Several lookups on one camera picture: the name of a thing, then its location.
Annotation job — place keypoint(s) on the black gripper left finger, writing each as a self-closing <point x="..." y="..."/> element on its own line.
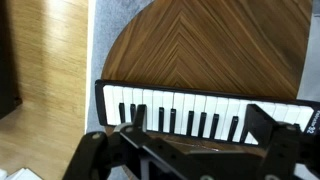
<point x="140" y="116"/>

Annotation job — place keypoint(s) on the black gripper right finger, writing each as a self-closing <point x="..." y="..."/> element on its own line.
<point x="260" y="123"/>

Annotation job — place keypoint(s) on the white electronic keyboard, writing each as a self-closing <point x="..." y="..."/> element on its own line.
<point x="186" y="103"/>

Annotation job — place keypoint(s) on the grey rug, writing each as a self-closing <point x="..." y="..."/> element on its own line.
<point x="100" y="50"/>

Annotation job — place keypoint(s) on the white paper sheets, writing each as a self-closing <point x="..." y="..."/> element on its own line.
<point x="23" y="175"/>

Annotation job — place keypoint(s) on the black low bench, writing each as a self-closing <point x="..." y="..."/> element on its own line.
<point x="6" y="66"/>

